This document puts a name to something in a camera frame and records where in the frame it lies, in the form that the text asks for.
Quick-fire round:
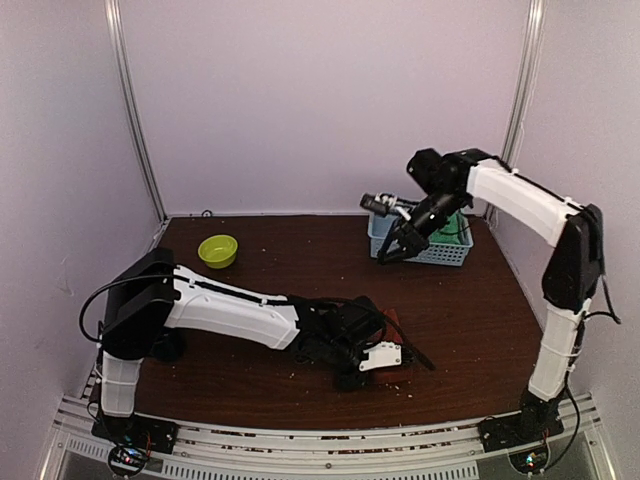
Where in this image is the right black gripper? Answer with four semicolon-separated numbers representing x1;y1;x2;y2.
378;186;468;265

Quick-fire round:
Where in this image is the brown towel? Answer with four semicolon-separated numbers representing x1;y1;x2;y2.
369;327;414;388

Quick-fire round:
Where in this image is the green towel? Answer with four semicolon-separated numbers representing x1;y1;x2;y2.
429;212;464;245

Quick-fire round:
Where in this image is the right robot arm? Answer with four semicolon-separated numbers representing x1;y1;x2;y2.
361;148;604;442

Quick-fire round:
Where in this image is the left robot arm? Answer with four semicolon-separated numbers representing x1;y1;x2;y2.
100;248;386;444

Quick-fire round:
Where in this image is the light blue plastic basket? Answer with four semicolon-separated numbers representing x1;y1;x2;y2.
367;211;474;267

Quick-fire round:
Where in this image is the green plastic bowl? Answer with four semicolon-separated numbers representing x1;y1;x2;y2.
197;234;238;269

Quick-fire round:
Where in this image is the dark blue mug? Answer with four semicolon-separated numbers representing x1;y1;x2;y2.
150;331;186;363

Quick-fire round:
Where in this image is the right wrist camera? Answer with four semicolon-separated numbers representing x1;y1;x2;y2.
360;193;418;220

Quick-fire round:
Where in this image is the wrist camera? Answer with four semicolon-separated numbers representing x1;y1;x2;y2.
360;193;418;220
358;341;402;372

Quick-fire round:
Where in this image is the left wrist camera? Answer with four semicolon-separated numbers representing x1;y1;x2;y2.
358;341;402;372

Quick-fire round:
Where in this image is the right aluminium frame post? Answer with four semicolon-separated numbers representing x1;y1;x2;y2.
484;0;546;221

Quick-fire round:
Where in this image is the aluminium frame post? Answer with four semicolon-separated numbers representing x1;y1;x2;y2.
104;0;168;223
484;0;546;221

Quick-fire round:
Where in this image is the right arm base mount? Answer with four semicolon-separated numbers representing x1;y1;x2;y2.
477;412;564;453

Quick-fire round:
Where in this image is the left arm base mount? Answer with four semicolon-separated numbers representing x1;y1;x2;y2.
91;415;179;454

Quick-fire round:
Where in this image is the aluminium front rail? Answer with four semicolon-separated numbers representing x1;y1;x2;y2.
35;395;623;479

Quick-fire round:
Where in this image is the left aluminium frame post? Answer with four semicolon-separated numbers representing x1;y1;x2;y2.
104;0;168;223

